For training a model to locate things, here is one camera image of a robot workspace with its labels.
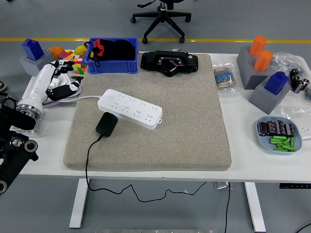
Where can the lavender plate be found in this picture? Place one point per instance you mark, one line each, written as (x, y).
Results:
(52, 104)

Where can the grey two-hole holder block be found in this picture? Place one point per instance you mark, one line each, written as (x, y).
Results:
(245, 70)

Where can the blue house-shaped block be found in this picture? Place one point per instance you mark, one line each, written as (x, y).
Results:
(275, 83)
(32, 49)

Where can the yellow ball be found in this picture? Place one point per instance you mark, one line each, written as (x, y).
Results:
(80, 50)

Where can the light blue plate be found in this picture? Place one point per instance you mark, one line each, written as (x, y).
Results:
(264, 145)

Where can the black table control panel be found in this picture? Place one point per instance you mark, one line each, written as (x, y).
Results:
(294, 186)

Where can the bag of resistors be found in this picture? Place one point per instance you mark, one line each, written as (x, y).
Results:
(224, 78)

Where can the blue plastic bin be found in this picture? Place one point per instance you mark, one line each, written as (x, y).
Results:
(109, 67)

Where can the metal table bracket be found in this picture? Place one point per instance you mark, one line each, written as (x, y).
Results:
(219, 185)

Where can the black cloth pouch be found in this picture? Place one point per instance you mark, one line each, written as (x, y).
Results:
(121, 51)

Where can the small black stick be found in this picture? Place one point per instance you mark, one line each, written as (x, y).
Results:
(76, 77)

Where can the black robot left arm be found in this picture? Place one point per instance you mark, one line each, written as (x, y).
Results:
(14, 155)

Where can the loose black capacitor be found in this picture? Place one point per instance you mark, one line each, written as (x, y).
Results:
(296, 82)
(294, 72)
(303, 85)

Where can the grey-brown mat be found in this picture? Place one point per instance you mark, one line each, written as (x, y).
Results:
(170, 145)

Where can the large clear plastic bag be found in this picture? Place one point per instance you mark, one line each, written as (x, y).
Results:
(289, 59)

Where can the white power strip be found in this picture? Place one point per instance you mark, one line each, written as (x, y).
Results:
(131, 109)

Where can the white switch box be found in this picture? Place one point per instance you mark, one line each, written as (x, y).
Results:
(54, 83)

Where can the black electronic device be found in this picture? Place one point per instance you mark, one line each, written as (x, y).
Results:
(150, 60)

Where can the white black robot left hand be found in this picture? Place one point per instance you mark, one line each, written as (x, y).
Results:
(39, 82)

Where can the black plug adapter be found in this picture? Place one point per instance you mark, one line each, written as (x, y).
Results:
(107, 125)

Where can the white table leg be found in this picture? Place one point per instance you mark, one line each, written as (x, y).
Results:
(255, 208)
(79, 206)

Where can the dark brown capacitor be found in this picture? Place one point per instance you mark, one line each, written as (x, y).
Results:
(281, 127)
(262, 128)
(271, 127)
(289, 130)

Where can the small clear plastic bag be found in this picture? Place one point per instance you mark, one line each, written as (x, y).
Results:
(301, 116)

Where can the green battery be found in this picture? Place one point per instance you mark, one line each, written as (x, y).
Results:
(280, 149)
(279, 137)
(280, 145)
(289, 148)
(287, 141)
(292, 142)
(277, 141)

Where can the black office chair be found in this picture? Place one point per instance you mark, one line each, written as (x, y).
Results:
(165, 17)

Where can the black pouch red trim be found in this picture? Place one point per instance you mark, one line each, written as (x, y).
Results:
(97, 49)

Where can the orange cylinder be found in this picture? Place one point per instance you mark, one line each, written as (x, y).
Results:
(258, 46)
(263, 60)

